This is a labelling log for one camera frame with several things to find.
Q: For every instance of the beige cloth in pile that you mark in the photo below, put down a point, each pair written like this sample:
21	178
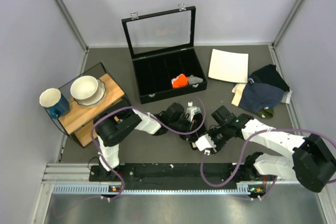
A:
238	91

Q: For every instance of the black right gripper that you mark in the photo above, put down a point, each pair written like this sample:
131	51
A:
219	146

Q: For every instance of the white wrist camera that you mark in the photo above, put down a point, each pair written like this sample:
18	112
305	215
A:
192	110
205	144

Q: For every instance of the orange rolled underwear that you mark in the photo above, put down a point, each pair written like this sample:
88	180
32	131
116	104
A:
179	81

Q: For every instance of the green cloth in pile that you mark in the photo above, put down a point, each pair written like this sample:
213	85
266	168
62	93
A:
266	113

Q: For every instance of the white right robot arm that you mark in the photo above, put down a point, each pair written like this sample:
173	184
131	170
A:
307	159

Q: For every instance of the white square plate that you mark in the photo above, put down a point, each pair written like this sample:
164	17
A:
228	66

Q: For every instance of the navy blue underwear in pile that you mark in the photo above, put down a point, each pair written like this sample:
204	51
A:
258	96

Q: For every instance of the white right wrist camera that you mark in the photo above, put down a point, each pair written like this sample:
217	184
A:
205	144

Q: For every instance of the white ceramic bowl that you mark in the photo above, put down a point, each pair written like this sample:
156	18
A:
84	87

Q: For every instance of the wooden black-framed shelf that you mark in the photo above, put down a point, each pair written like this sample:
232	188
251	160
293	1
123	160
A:
78	123

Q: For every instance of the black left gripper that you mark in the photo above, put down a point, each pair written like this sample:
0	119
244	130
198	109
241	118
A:
190	137

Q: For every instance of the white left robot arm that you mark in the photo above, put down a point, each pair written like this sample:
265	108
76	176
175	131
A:
114	125

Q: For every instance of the grey slotted cable duct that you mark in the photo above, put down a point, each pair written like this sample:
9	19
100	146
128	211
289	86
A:
112	189

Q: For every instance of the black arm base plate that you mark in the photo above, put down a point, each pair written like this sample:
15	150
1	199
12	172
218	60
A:
181	183

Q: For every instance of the white cloth in pile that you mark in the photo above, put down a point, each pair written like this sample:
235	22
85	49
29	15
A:
286	97

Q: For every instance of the black glass-lid storage box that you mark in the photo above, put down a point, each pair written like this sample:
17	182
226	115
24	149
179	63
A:
161	46

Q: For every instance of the white scalloped saucer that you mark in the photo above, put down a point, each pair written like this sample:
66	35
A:
96	99

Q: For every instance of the blue mug white inside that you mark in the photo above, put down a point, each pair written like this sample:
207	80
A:
54	102

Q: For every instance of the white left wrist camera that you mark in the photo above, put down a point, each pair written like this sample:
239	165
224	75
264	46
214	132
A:
192	110

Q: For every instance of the black underwear in pile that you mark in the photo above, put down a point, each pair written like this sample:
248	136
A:
269	75

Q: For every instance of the grey rolled underwear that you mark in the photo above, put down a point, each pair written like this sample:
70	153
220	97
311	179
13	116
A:
194	80

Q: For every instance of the black underwear beige waistband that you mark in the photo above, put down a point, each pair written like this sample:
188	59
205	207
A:
192	138

